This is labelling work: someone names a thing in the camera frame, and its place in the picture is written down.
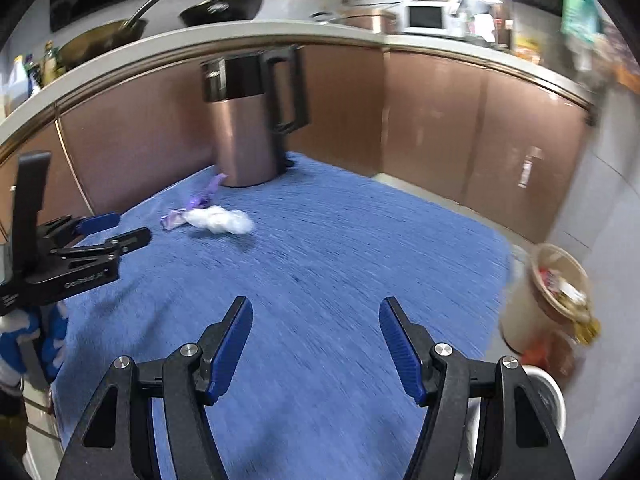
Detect floral hanging apron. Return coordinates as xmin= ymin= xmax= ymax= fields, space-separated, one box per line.
xmin=601 ymin=13 xmax=640 ymax=94

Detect blue towel mat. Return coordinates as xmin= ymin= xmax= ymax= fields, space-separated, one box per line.
xmin=53 ymin=156 xmax=511 ymax=479

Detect white microwave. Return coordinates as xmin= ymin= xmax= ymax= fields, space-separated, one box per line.
xmin=404 ymin=1 xmax=449 ymax=36

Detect copper black electric kettle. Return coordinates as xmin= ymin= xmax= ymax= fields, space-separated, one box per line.
xmin=201 ymin=44 xmax=310 ymax=188

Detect brown sauce bottle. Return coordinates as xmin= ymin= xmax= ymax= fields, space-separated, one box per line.
xmin=41 ymin=40 xmax=58 ymax=86

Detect long purple twisted wrapper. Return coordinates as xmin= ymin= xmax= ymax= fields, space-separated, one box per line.
xmin=160 ymin=174 xmax=227 ymax=231

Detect yellow food package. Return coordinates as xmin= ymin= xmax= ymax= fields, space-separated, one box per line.
xmin=513 ymin=35 xmax=541 ymax=65

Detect white rimmed trash can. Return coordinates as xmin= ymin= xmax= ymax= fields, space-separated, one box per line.
xmin=466 ymin=364 xmax=569 ymax=480

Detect copper rice cooker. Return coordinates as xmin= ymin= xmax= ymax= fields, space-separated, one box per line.
xmin=342 ymin=6 xmax=398 ymax=35

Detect green plastic bag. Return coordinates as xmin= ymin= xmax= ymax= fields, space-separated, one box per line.
xmin=561 ymin=0 xmax=600 ymax=46

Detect white detergent jug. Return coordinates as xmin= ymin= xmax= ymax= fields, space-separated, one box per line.
xmin=4 ymin=55 xmax=29 ymax=115

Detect brown kitchen cabinets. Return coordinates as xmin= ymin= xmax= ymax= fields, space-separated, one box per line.
xmin=1 ymin=44 xmax=589 ymax=243

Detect brass wok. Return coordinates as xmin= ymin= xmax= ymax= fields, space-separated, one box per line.
xmin=58 ymin=0 xmax=160 ymax=70

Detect black frying pan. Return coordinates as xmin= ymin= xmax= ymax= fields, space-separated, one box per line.
xmin=179 ymin=0 xmax=264 ymax=27

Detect beige trash bin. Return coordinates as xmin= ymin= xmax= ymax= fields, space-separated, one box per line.
xmin=499 ymin=243 xmax=594 ymax=354

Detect white plastic bag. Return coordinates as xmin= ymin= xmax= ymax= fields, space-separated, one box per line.
xmin=182 ymin=206 xmax=255 ymax=235

